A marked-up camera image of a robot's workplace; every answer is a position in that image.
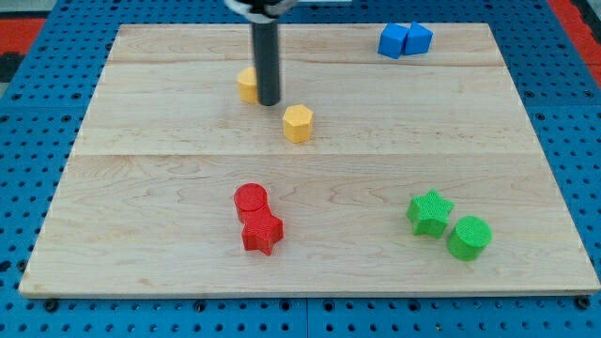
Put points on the light wooden board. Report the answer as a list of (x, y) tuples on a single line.
[(145, 209)]

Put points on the red circle block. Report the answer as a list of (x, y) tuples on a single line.
[(250, 198)]

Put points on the red star block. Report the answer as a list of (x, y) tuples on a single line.
[(261, 231)]

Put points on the yellow hexagon block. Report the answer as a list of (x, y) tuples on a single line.
[(298, 123)]

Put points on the green star block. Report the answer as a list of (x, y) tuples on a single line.
[(429, 214)]

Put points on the blue cube block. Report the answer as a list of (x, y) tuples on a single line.
[(418, 39), (392, 40)]

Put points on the blue cube block right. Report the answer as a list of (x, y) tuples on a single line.
[(418, 39)]

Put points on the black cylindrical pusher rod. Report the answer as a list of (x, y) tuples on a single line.
[(265, 39)]

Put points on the yellow block behind rod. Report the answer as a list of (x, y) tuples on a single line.
[(247, 85)]

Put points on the green circle block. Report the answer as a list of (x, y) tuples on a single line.
[(469, 238)]

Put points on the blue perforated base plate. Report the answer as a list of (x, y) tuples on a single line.
[(45, 103)]

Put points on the blue cube block left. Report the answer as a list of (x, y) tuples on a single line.
[(392, 40)]

